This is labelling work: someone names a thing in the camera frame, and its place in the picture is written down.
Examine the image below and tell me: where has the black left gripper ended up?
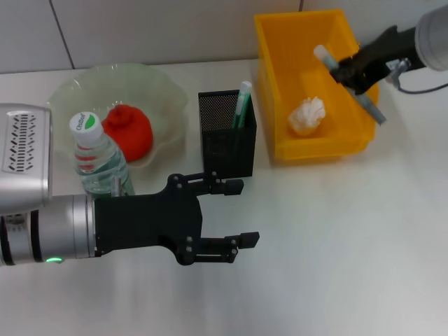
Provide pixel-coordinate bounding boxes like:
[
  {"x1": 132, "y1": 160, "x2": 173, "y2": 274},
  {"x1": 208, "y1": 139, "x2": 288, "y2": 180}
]
[{"x1": 93, "y1": 171, "x2": 261, "y2": 267}]

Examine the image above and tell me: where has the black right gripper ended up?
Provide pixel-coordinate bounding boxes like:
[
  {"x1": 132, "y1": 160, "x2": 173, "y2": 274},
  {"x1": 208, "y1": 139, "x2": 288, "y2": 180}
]
[{"x1": 330, "y1": 24, "x2": 421, "y2": 96}]

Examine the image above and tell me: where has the grey marker pen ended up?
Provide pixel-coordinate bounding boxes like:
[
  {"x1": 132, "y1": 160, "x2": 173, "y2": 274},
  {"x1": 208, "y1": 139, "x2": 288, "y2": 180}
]
[{"x1": 314, "y1": 44, "x2": 388, "y2": 126}]

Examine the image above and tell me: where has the white paper ball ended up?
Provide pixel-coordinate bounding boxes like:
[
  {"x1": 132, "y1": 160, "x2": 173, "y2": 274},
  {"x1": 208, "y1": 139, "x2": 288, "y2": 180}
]
[{"x1": 287, "y1": 96, "x2": 327, "y2": 137}]

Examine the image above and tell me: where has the green pen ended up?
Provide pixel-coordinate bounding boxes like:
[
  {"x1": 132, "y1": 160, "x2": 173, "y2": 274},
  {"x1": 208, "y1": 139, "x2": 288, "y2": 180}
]
[{"x1": 230, "y1": 80, "x2": 253, "y2": 130}]

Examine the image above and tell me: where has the orange toy fruit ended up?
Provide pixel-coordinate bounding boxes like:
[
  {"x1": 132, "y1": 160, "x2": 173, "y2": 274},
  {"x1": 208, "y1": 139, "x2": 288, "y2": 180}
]
[{"x1": 101, "y1": 104, "x2": 155, "y2": 164}]

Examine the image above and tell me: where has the clear bottle with green label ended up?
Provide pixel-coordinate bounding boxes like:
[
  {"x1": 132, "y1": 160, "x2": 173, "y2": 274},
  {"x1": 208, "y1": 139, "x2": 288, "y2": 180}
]
[{"x1": 69, "y1": 111, "x2": 137, "y2": 197}]

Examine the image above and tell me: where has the black mesh pen holder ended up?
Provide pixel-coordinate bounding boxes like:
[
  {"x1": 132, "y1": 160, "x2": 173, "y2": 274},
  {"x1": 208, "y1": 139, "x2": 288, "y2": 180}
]
[{"x1": 198, "y1": 89, "x2": 257, "y2": 179}]

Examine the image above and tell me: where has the green glass fruit plate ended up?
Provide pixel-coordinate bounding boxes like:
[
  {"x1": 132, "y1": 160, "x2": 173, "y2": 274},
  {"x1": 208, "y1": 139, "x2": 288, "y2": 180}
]
[{"x1": 43, "y1": 62, "x2": 190, "y2": 172}]

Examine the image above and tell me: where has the yellow plastic bin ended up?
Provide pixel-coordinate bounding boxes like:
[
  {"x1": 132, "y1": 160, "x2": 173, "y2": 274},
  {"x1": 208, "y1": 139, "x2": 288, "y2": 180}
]
[{"x1": 254, "y1": 9, "x2": 379, "y2": 162}]

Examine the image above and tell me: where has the silver right wrist plug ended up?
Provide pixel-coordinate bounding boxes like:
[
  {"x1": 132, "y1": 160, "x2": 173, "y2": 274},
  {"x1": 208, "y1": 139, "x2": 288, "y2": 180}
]
[{"x1": 386, "y1": 58, "x2": 411, "y2": 85}]

